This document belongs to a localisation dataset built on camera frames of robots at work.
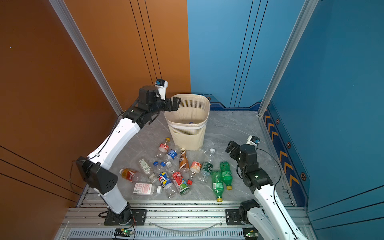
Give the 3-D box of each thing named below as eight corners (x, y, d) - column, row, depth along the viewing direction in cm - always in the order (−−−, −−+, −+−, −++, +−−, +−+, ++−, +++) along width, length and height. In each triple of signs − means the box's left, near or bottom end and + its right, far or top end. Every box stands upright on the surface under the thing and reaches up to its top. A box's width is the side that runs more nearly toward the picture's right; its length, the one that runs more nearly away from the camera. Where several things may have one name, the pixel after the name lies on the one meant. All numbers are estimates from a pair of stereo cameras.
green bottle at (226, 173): (223, 186, 83) (224, 184, 80) (219, 164, 92) (220, 161, 89) (233, 185, 83) (234, 183, 80) (227, 163, 92) (228, 160, 89)
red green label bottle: (181, 198, 79) (181, 196, 76) (170, 177, 86) (169, 174, 83) (192, 191, 81) (191, 188, 78) (180, 171, 88) (179, 169, 85)
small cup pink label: (189, 171, 89) (188, 168, 86) (192, 163, 93) (192, 159, 89) (198, 174, 88) (198, 172, 85) (201, 166, 91) (202, 163, 88)
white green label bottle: (137, 166, 91) (135, 163, 88) (144, 161, 94) (142, 157, 90) (153, 184, 85) (152, 181, 81) (160, 178, 87) (158, 175, 83)
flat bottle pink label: (133, 195, 82) (130, 193, 78) (136, 185, 85) (133, 182, 82) (161, 195, 82) (159, 193, 78) (162, 185, 85) (161, 182, 82)
